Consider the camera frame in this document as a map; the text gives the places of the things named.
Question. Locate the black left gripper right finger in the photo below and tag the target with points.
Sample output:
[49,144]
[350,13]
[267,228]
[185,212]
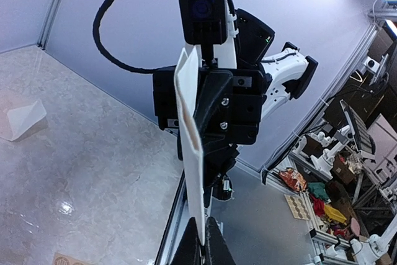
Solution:
[216,250]

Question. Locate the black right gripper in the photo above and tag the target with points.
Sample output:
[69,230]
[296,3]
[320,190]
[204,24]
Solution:
[228,108]

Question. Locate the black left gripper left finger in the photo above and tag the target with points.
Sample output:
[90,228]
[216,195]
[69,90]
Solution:
[189,250]

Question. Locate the cream letter with ornate border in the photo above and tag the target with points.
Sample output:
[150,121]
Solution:
[186,87]

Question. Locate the pink envelope with cream flap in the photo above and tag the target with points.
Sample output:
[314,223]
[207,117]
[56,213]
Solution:
[19,114]

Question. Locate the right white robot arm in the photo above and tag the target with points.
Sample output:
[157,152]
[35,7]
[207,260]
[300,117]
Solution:
[287,74]

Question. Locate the brown seal sticker sheet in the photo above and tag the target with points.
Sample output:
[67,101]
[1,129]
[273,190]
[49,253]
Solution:
[61,259]

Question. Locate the cluttered shelf of parts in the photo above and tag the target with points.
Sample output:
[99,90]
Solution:
[348,144]

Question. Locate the front aluminium rail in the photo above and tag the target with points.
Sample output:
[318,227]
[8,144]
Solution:
[244,218]

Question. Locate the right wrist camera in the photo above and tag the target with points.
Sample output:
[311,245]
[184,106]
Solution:
[204,21]

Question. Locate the right aluminium frame post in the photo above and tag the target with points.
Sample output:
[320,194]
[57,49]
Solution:
[48,22]

